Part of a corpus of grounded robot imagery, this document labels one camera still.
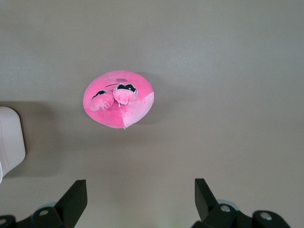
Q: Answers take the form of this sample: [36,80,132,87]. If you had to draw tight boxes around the white box lid grey latches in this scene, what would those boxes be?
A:
[0,106,26,185]

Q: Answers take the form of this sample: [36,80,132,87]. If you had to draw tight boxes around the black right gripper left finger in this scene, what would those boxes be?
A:
[0,180,88,228]

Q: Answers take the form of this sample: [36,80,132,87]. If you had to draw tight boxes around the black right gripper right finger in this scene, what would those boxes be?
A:
[194,178,293,228]

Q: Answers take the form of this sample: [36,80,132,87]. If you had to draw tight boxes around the pink round plush toy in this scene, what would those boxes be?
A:
[83,70,155,130]

